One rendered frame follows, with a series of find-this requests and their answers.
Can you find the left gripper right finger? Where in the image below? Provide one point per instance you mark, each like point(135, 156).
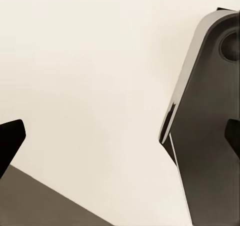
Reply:
point(232, 135)

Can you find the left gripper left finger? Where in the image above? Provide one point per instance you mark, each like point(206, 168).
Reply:
point(12, 136)

